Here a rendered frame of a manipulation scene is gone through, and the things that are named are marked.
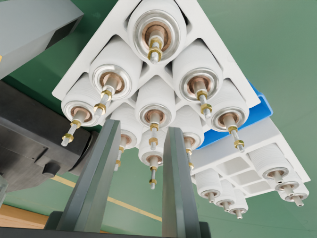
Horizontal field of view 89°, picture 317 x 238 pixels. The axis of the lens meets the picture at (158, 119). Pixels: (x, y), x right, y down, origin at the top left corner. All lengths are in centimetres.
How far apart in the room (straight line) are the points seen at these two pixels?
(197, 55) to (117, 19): 16
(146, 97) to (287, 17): 46
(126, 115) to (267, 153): 47
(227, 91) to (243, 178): 55
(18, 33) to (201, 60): 30
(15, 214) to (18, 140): 148
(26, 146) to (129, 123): 42
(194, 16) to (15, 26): 30
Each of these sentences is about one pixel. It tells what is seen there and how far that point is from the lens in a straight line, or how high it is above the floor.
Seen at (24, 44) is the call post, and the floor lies 26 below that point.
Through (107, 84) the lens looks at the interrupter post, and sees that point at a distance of 31.
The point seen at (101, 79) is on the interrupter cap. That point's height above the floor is 25.
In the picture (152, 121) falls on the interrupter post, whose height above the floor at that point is 28.
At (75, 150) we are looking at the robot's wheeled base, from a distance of 70.
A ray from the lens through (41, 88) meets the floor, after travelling 77.
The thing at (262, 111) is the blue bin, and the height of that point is 9.
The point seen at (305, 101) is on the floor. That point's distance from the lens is 86.
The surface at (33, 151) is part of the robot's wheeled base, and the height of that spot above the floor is 19.
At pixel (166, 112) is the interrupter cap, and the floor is 25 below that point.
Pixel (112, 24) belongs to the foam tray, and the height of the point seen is 18.
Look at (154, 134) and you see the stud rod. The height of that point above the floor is 31.
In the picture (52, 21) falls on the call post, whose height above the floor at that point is 15.
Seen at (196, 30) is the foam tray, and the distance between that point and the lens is 36.
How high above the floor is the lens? 53
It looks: 48 degrees down
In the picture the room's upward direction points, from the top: 178 degrees counter-clockwise
